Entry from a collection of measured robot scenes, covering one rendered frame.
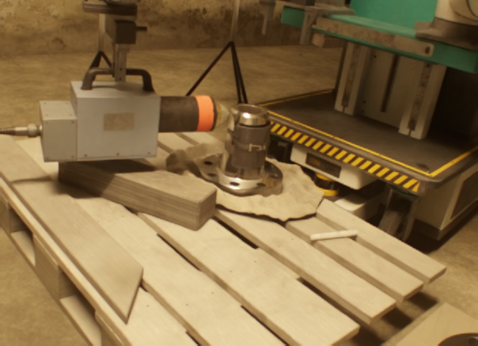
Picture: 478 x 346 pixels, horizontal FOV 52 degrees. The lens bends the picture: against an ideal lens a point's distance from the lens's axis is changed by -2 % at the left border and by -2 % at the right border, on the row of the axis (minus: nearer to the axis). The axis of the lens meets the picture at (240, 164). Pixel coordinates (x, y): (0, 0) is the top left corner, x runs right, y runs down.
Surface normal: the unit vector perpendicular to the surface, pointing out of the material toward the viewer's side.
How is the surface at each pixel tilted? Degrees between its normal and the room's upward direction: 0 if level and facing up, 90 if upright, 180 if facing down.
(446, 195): 90
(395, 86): 90
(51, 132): 90
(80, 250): 0
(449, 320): 0
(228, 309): 0
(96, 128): 90
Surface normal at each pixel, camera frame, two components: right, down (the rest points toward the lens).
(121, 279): 0.13, -0.91
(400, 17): -0.66, 0.22
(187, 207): -0.40, 0.32
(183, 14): 0.66, 0.38
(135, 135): 0.40, 0.42
